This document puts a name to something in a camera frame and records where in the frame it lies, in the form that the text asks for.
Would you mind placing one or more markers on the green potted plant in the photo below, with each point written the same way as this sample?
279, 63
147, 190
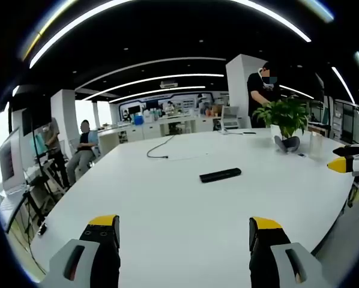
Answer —
283, 118

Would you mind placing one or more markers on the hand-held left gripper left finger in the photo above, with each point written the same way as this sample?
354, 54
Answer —
92, 255

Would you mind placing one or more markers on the clear plastic cup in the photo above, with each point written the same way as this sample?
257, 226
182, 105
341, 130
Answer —
315, 145

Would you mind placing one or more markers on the black tripod stand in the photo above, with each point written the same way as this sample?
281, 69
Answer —
37, 168

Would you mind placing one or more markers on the black remote control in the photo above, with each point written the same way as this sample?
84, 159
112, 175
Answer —
220, 175

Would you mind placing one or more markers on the laptop on table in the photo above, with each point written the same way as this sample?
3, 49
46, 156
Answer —
230, 118

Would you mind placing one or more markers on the laptop on stand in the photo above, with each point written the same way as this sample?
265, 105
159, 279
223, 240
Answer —
11, 162

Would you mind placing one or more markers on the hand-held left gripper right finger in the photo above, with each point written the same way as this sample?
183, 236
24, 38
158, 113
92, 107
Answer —
275, 255

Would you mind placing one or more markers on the small black clamp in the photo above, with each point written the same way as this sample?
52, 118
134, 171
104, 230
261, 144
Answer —
42, 229

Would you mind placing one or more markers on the black flat phone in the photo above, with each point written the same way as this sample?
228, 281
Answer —
249, 132

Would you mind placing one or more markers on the white counter cabinet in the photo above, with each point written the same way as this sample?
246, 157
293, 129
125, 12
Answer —
155, 127

